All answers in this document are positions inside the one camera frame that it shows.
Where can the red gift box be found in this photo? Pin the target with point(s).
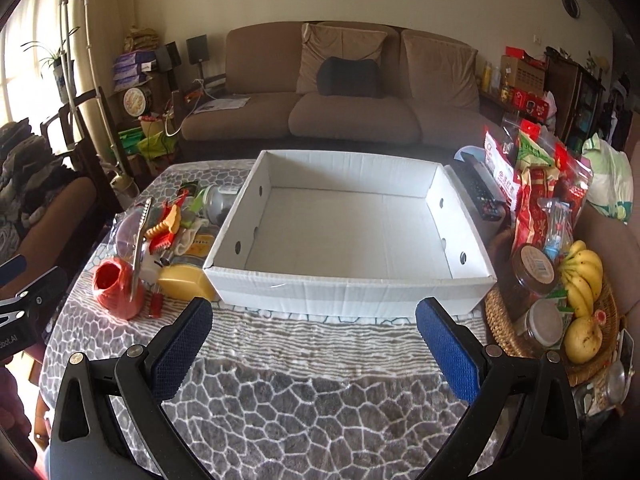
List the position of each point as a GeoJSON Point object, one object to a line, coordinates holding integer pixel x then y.
{"type": "Point", "coordinates": [535, 104]}

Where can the black lumbar pillow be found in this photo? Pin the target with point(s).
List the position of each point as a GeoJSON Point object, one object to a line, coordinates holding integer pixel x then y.
{"type": "Point", "coordinates": [350, 77]}

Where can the brown sofa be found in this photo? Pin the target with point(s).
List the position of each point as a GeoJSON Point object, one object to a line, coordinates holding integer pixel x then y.
{"type": "Point", "coordinates": [250, 115]}

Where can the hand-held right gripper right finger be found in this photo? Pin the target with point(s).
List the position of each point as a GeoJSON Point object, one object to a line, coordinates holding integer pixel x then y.
{"type": "Point", "coordinates": [450, 355]}

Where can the clear glass jar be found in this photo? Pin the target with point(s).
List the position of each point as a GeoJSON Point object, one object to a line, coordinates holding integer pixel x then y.
{"type": "Point", "coordinates": [222, 205]}

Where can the green snack pack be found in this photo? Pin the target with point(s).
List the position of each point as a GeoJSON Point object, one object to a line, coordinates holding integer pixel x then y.
{"type": "Point", "coordinates": [532, 152]}

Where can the green peeler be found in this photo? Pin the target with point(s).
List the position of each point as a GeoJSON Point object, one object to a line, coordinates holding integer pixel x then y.
{"type": "Point", "coordinates": [197, 202]}

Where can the white cardboard box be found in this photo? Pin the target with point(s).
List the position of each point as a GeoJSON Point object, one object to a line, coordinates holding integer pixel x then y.
{"type": "Point", "coordinates": [350, 220]}

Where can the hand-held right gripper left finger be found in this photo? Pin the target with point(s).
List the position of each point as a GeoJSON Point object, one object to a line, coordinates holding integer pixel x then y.
{"type": "Point", "coordinates": [175, 355]}

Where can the dark wooden cabinet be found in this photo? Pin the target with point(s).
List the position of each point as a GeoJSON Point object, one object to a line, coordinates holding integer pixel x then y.
{"type": "Point", "coordinates": [575, 95]}

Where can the straw woven item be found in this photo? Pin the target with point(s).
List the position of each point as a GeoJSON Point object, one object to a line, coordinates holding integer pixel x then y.
{"type": "Point", "coordinates": [141, 39]}

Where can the brown cardboard box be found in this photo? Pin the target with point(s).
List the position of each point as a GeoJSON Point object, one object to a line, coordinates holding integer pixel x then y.
{"type": "Point", "coordinates": [522, 77]}

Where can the red plastic grater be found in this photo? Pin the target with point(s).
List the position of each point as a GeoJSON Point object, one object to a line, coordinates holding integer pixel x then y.
{"type": "Point", "coordinates": [159, 240]}

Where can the white red snack pack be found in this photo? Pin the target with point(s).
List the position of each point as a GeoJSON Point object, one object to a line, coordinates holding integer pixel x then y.
{"type": "Point", "coordinates": [497, 160]}

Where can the yellow red flat packet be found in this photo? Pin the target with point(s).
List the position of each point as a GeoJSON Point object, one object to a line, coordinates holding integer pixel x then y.
{"type": "Point", "coordinates": [204, 247]}

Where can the black speaker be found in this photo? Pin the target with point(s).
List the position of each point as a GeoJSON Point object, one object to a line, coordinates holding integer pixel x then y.
{"type": "Point", "coordinates": [197, 50]}
{"type": "Point", "coordinates": [169, 57]}

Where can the cream white cloth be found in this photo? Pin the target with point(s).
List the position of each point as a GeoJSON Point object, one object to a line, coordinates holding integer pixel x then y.
{"type": "Point", "coordinates": [192, 237]}

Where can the round wall clock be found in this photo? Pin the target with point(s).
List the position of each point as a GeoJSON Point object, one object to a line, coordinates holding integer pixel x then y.
{"type": "Point", "coordinates": [570, 5]}

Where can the white coat stand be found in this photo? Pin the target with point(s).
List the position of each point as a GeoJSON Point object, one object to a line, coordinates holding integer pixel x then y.
{"type": "Point", "coordinates": [65, 20]}

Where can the beige sofa cushion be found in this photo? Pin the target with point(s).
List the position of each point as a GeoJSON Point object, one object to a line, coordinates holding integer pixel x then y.
{"type": "Point", "coordinates": [440, 75]}
{"type": "Point", "coordinates": [345, 42]}

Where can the red twine spool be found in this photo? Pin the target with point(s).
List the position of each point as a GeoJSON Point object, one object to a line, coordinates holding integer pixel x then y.
{"type": "Point", "coordinates": [115, 290]}

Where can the yellow bottle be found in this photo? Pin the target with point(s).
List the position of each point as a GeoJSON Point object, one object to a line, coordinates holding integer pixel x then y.
{"type": "Point", "coordinates": [486, 77]}

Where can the black remote control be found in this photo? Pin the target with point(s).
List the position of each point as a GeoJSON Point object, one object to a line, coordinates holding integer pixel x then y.
{"type": "Point", "coordinates": [480, 190]}

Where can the paper sheets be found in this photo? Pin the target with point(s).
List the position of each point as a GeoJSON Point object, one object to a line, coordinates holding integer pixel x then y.
{"type": "Point", "coordinates": [222, 104]}

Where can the green white drink carton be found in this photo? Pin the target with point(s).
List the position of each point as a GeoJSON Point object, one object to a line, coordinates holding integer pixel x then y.
{"type": "Point", "coordinates": [564, 310]}

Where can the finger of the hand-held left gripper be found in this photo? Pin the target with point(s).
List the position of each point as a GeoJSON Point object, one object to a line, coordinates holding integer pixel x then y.
{"type": "Point", "coordinates": [42, 287]}

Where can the empty glass jar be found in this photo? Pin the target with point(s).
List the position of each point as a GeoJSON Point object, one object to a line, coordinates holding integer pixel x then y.
{"type": "Point", "coordinates": [602, 390]}

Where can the potted plant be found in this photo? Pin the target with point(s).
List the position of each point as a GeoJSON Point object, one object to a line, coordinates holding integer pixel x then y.
{"type": "Point", "coordinates": [60, 67]}

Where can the white plastic bottle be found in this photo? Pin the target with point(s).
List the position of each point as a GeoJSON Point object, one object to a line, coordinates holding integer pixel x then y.
{"type": "Point", "coordinates": [149, 270]}

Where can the metal tongs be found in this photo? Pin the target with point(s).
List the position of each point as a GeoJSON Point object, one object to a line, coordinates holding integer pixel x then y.
{"type": "Point", "coordinates": [137, 250]}

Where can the dark wooden chair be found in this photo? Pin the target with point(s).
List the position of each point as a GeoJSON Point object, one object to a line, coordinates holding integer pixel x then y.
{"type": "Point", "coordinates": [87, 130]}

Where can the stack of purple packs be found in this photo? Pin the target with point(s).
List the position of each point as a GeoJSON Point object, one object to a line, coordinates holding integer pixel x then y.
{"type": "Point", "coordinates": [132, 70]}

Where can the green box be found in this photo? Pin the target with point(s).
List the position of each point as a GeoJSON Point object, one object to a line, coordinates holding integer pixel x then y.
{"type": "Point", "coordinates": [129, 140]}

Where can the bunch of bananas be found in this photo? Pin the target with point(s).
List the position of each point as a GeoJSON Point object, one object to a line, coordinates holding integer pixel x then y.
{"type": "Point", "coordinates": [582, 275]}

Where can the pile of clothes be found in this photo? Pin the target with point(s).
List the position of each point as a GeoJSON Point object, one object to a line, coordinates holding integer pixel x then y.
{"type": "Point", "coordinates": [30, 160]}

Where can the glass jar with dark contents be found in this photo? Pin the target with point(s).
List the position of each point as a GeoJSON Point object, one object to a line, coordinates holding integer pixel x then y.
{"type": "Point", "coordinates": [542, 327]}

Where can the brown lidded jar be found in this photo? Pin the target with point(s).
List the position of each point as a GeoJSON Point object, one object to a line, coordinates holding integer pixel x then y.
{"type": "Point", "coordinates": [535, 272]}

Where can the lime green bag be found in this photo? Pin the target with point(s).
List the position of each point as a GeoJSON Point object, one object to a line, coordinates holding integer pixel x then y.
{"type": "Point", "coordinates": [155, 145]}

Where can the yellow sponge block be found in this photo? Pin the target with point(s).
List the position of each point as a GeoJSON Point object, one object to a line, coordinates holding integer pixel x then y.
{"type": "Point", "coordinates": [185, 282]}

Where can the red snack bag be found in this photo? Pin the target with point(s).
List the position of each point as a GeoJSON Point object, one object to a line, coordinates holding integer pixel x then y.
{"type": "Point", "coordinates": [530, 205]}

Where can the yellow round fruit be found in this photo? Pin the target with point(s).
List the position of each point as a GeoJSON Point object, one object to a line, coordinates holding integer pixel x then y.
{"type": "Point", "coordinates": [584, 341]}

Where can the purple plastic bowl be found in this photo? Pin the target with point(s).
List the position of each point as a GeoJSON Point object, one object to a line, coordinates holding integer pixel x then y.
{"type": "Point", "coordinates": [125, 230]}

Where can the round printed tin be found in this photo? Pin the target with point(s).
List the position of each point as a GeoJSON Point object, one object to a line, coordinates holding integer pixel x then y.
{"type": "Point", "coordinates": [137, 101]}

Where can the brown armchair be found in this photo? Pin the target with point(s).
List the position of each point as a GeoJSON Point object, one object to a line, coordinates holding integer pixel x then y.
{"type": "Point", "coordinates": [55, 210]}

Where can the clear red zip bag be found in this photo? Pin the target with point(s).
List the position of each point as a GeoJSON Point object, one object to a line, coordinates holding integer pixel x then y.
{"type": "Point", "coordinates": [575, 180]}

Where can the wicker basket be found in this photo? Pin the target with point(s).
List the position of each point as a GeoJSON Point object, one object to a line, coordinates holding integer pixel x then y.
{"type": "Point", "coordinates": [505, 320]}

